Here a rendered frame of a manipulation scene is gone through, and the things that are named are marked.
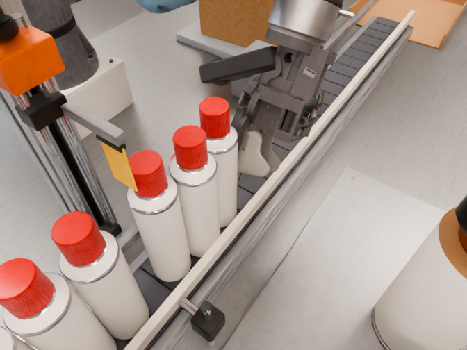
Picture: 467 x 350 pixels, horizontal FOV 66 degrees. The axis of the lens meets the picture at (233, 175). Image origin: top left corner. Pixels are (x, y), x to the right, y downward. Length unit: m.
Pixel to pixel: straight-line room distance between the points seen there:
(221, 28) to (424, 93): 0.51
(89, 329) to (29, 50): 0.24
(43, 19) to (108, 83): 0.16
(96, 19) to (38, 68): 0.91
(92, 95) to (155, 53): 0.29
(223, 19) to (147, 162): 0.67
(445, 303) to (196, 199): 0.25
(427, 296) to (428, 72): 0.72
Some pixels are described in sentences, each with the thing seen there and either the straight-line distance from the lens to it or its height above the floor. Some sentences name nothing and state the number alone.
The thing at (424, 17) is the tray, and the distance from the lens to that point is 1.27.
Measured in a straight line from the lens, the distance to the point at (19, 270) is 0.31.
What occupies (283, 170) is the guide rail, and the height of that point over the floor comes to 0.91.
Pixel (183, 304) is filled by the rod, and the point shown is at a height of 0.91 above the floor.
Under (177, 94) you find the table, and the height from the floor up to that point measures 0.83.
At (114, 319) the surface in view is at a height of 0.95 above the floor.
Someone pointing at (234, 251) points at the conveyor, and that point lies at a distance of 0.51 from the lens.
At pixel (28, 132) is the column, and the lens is 0.41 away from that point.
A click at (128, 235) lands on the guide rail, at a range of 0.44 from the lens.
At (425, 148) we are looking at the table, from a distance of 0.80.
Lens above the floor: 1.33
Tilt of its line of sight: 49 degrees down
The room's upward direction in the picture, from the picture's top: straight up
